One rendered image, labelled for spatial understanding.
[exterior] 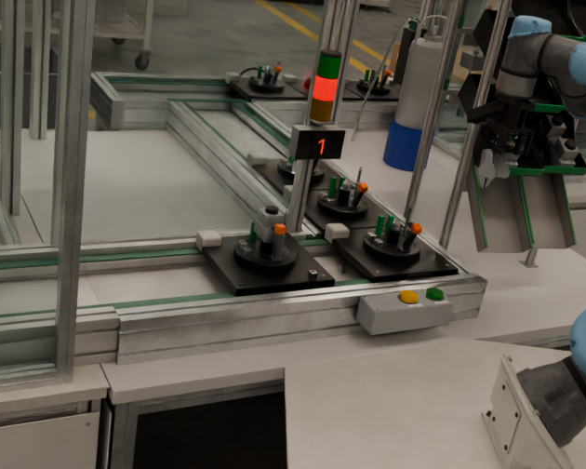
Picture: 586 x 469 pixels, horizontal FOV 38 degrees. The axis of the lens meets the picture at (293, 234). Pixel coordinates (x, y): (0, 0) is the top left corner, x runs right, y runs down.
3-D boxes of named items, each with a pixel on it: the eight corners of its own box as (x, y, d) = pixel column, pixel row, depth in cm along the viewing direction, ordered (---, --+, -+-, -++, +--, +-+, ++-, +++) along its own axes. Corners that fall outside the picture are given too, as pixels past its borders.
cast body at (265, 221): (282, 242, 187) (287, 213, 184) (264, 243, 185) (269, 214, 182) (267, 225, 193) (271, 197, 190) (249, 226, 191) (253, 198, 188)
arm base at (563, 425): (569, 463, 152) (619, 437, 150) (536, 414, 144) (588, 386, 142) (539, 406, 164) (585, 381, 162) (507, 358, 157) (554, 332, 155)
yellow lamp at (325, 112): (334, 122, 194) (338, 101, 192) (314, 122, 191) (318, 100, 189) (324, 114, 198) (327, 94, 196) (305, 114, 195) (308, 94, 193)
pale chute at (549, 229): (566, 248, 219) (577, 244, 215) (523, 248, 215) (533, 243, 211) (547, 150, 228) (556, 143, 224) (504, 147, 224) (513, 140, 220)
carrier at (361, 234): (457, 275, 203) (469, 229, 197) (372, 284, 191) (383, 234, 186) (402, 232, 222) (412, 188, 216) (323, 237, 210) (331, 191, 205)
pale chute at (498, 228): (523, 253, 212) (533, 247, 208) (476, 252, 208) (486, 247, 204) (504, 151, 221) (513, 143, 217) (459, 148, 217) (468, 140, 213)
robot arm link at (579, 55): (614, 71, 166) (562, 56, 172) (606, 39, 157) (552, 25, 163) (594, 104, 165) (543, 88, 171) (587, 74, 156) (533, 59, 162)
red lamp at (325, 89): (338, 100, 192) (341, 80, 190) (318, 100, 189) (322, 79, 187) (327, 94, 196) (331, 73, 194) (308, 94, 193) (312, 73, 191)
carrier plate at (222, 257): (334, 287, 187) (336, 278, 186) (234, 297, 176) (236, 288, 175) (286, 239, 206) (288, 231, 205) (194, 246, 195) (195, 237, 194)
